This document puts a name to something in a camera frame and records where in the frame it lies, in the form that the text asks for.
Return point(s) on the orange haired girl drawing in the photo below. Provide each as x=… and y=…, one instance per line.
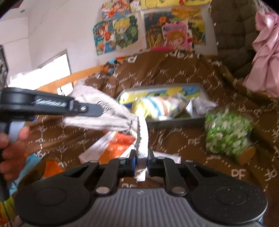
x=104, y=37

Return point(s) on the jar of green paper stars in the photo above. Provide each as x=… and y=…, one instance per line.
x=228, y=134

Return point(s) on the grey white cloth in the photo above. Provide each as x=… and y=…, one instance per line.
x=197, y=106

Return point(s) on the person left hand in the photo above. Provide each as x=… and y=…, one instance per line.
x=14, y=154

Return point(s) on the olive quilted down jacket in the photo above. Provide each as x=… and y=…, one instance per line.
x=235, y=31

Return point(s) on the pink crumpled cloth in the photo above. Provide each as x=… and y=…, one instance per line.
x=264, y=73

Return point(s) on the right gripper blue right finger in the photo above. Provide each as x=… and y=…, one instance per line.
x=167, y=169

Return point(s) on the brown PF patterned blanket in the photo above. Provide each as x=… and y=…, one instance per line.
x=51, y=140

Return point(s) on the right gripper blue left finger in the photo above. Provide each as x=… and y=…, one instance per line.
x=113, y=171

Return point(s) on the metal tray with frog drawing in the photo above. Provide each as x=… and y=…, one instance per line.
x=189, y=90

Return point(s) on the wooden bed rail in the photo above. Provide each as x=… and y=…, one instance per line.
x=73, y=79

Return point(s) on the orange white paper box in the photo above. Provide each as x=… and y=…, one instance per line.
x=112, y=145

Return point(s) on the anime print white sock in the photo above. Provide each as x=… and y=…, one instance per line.
x=115, y=117

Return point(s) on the dark orange fish drawing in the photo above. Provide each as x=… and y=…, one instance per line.
x=154, y=21

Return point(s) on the yellow striped baby cloth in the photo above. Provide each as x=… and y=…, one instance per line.
x=156, y=107

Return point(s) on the pink anime girl drawing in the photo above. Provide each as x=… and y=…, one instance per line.
x=178, y=36

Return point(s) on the top left anime girl drawing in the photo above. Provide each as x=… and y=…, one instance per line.
x=115, y=9

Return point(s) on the blond boy green drawing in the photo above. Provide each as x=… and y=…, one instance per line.
x=126, y=31

